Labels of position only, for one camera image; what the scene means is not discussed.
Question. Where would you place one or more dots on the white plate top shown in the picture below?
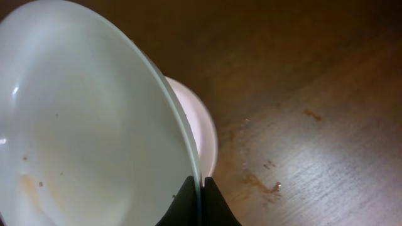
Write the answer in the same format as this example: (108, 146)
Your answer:
(91, 131)

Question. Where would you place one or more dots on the white plate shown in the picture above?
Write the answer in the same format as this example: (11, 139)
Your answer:
(91, 131)
(202, 126)

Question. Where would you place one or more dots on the white plate bottom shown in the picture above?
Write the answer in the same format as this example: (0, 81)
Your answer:
(202, 126)

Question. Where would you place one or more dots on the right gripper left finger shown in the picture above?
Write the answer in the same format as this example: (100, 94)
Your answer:
(183, 210)

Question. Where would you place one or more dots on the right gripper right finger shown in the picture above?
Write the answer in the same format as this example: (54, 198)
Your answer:
(215, 210)

